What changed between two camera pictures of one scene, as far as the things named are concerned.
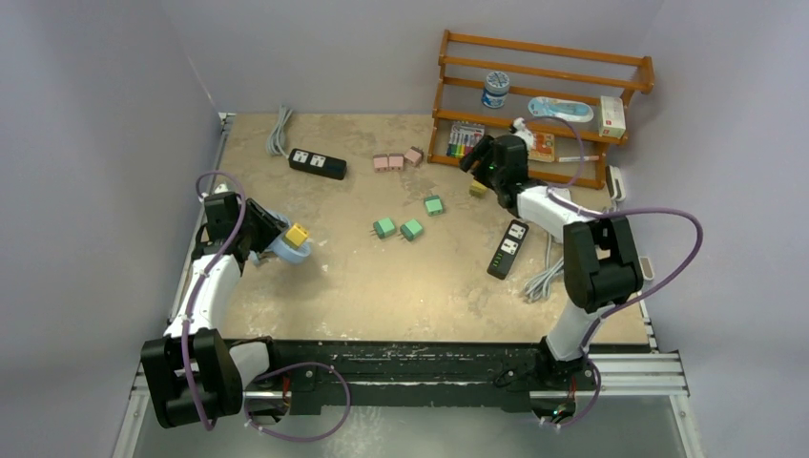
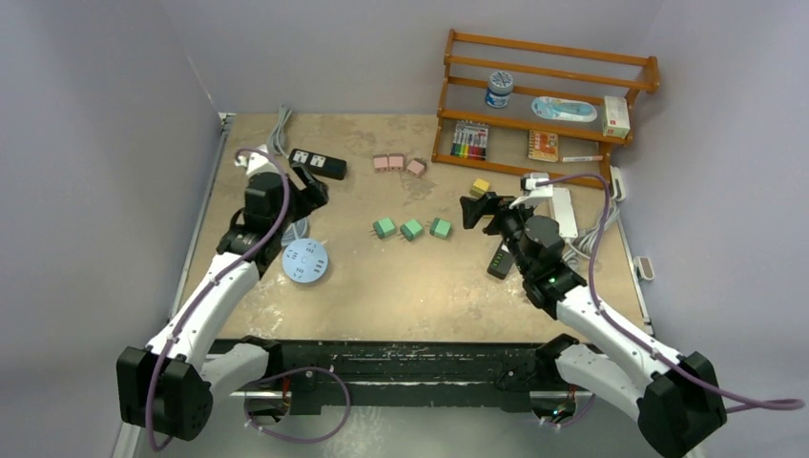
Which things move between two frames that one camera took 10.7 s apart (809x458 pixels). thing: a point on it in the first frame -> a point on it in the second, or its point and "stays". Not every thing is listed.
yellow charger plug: x=477 y=189 stays
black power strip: x=318 y=163 stays
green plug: x=410 y=230 stays
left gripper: x=268 y=224 -> x=311 y=197
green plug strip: x=383 y=228 stays
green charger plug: x=433 y=205 -> x=440 y=228
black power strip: x=508 y=250 stays
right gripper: x=484 y=150 -> x=488 y=204
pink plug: x=396 y=161 stays
